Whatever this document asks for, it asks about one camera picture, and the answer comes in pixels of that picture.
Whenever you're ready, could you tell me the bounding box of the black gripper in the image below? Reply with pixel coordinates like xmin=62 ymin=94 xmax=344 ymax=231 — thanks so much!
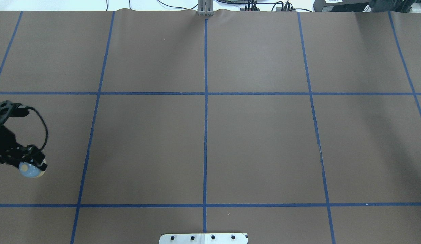
xmin=0 ymin=126 xmax=47 ymax=172

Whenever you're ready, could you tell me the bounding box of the blue call bell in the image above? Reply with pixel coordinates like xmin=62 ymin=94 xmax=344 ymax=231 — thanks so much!
xmin=19 ymin=162 xmax=45 ymax=179

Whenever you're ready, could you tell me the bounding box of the black equipment box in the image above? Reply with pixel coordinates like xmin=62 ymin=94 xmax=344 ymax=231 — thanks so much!
xmin=313 ymin=0 xmax=421 ymax=13

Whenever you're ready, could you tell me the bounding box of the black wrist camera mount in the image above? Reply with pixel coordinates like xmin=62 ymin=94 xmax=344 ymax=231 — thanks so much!
xmin=0 ymin=100 xmax=30 ymax=127

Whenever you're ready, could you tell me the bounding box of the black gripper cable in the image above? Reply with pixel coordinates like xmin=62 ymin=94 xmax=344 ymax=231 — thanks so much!
xmin=25 ymin=106 xmax=49 ymax=151

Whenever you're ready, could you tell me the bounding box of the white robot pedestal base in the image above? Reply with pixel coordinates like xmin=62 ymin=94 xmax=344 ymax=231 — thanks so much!
xmin=159 ymin=233 xmax=249 ymax=244

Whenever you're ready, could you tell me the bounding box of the aluminium frame post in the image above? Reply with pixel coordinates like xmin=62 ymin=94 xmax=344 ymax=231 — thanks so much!
xmin=197 ymin=0 xmax=214 ymax=17

